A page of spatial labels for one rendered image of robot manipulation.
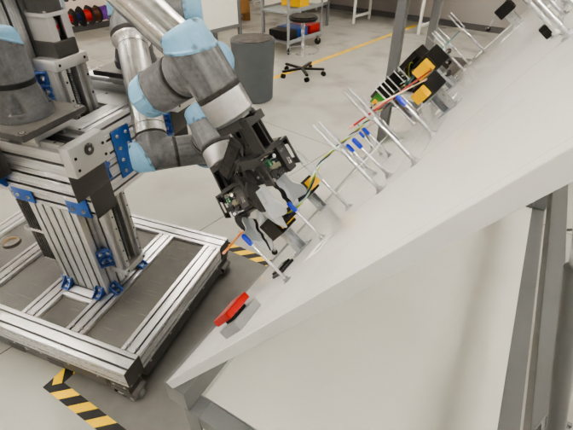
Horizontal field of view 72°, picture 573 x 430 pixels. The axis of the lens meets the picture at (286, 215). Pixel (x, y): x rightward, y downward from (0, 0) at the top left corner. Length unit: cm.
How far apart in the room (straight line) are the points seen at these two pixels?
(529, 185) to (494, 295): 94
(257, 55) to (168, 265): 267
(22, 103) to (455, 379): 126
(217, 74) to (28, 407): 172
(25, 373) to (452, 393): 178
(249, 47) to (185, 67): 357
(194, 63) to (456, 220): 45
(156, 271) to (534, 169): 191
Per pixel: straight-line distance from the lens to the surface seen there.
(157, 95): 69
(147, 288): 200
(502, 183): 28
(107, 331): 189
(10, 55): 126
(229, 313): 61
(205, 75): 62
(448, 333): 107
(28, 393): 213
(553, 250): 109
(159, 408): 187
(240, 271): 227
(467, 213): 29
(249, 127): 62
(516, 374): 107
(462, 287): 119
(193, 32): 63
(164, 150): 98
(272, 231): 76
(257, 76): 429
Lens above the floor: 160
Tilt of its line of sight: 37 degrees down
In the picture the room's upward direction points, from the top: straight up
